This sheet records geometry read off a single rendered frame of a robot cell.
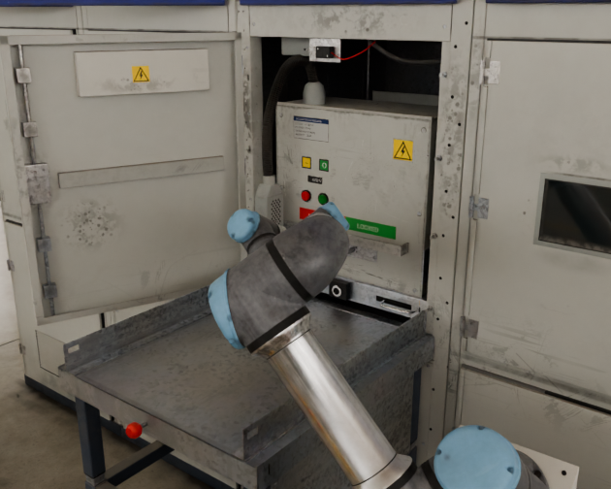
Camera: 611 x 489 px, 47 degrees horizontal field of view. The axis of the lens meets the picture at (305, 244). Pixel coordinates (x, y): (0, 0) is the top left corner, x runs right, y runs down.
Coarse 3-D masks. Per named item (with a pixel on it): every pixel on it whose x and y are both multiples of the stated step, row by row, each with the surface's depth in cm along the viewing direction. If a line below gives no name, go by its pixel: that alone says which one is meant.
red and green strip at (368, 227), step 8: (304, 208) 199; (304, 216) 200; (344, 216) 191; (352, 224) 190; (360, 224) 189; (368, 224) 187; (376, 224) 185; (384, 224) 184; (368, 232) 188; (376, 232) 186; (384, 232) 184; (392, 232) 183
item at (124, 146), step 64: (64, 64) 174; (128, 64) 179; (192, 64) 187; (64, 128) 178; (128, 128) 186; (192, 128) 195; (64, 192) 183; (128, 192) 191; (192, 192) 201; (64, 256) 187; (128, 256) 196; (192, 256) 206
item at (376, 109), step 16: (368, 112) 178; (384, 112) 176; (400, 112) 179; (416, 112) 179; (432, 112) 179; (432, 128) 169; (432, 144) 170; (432, 160) 172; (432, 176) 174; (432, 192) 176; (432, 208) 177
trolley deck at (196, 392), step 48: (192, 336) 179; (336, 336) 179; (96, 384) 155; (144, 384) 155; (192, 384) 155; (240, 384) 155; (384, 384) 161; (144, 432) 147; (192, 432) 138; (240, 432) 138; (240, 480) 131
